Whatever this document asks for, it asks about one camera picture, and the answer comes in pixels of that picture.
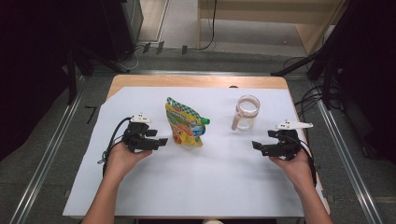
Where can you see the yellow spout pouch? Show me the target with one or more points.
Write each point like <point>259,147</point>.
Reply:
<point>185,124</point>

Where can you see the dark curtain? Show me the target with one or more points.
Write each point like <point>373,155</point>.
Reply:
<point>373,62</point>
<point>31,62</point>

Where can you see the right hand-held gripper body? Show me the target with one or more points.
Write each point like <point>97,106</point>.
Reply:
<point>288,144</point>

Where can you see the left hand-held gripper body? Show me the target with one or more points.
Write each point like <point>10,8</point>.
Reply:
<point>137,141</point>

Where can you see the green pouch cap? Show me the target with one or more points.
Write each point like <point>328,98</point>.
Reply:
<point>205,120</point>

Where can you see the person's right hand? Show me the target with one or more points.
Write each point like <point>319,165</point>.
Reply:
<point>295,171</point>

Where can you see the black table grommet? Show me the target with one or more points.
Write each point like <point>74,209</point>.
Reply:
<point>233,86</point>

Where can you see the wooden bench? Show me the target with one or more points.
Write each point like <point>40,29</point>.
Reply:
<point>264,15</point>

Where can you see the black metal stand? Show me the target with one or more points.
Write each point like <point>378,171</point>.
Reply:
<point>327,84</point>

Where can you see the metal floor rail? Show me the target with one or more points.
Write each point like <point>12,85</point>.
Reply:
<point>348,161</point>
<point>46,161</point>

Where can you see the black cabinet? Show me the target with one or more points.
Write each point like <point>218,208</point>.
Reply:
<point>124,25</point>

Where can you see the black floor bracket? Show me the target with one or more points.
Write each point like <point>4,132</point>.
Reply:
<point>184,49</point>
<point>146,47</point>
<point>160,47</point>

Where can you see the black tripod stand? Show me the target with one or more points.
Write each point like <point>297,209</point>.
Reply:
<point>71,77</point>

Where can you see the person's left hand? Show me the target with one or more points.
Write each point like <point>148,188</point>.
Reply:
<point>121,160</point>

